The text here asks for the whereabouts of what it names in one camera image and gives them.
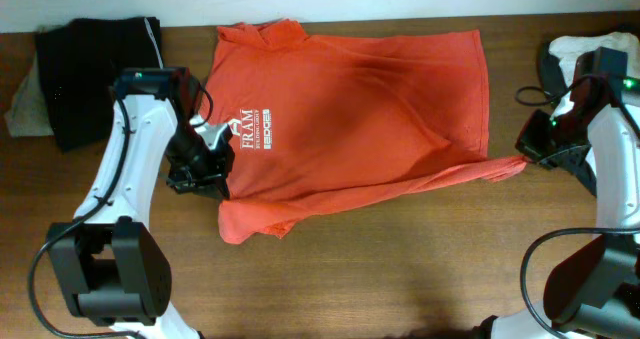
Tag red t-shirt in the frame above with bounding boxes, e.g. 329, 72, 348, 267
202, 20, 526, 244

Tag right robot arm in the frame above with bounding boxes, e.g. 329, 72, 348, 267
469, 47, 639, 338

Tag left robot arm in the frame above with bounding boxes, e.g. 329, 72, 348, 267
43, 67, 234, 338

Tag dark navy garment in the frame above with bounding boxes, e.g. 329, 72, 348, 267
536, 42, 567, 97

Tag white crumpled garment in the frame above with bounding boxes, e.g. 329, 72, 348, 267
548, 32, 639, 127

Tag black folded shorts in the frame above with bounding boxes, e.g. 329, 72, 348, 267
35, 17, 162, 152

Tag beige folded garment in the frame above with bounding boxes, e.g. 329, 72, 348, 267
4, 57, 54, 138

